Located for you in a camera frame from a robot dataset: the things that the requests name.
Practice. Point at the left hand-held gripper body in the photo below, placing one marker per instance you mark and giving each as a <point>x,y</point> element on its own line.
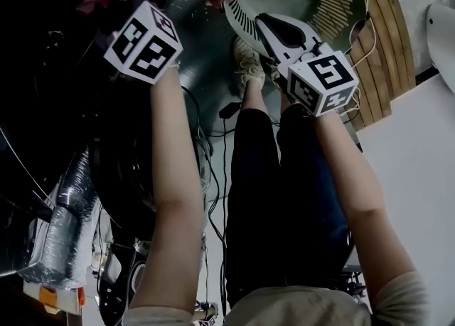
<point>142,47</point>

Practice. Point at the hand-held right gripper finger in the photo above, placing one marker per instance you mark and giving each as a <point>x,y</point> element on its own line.
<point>279,57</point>
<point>310,37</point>

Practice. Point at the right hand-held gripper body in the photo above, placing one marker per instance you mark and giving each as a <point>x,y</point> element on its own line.
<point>313,93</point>

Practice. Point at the dark grey washing machine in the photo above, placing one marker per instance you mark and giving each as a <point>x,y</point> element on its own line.
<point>42,86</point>

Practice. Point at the person's right forearm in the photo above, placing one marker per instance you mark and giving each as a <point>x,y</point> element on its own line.
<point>348,175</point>

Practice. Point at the person's left forearm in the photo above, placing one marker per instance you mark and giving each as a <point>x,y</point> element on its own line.
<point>174,175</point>

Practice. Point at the person's right beige shoe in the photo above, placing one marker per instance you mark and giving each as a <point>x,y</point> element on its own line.
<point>273,77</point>

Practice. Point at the person's beige shoe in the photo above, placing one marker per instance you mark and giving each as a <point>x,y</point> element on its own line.
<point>249,65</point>
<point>273,77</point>

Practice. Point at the person's left beige shoe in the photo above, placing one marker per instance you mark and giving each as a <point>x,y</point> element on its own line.
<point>249,65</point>

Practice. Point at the black power adapter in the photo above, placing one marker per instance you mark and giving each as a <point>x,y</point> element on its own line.
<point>230,109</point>

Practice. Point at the curved wooden platform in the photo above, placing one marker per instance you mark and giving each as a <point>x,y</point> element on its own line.
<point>387,44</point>

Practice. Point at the person's right leg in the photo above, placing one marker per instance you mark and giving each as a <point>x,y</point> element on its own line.
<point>309,193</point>

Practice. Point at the person's leg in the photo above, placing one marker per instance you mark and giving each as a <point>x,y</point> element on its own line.
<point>252,193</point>
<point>309,193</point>

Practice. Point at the person's left leg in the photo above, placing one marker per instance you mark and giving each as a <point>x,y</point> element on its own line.
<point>252,193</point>

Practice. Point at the white plastic device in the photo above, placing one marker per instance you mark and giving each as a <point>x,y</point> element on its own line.
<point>442,47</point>

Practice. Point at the person's beige shirt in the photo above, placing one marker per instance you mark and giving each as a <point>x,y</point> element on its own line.
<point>295,308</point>

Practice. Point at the orange and white box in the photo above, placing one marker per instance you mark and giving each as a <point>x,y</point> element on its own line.
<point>53,299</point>

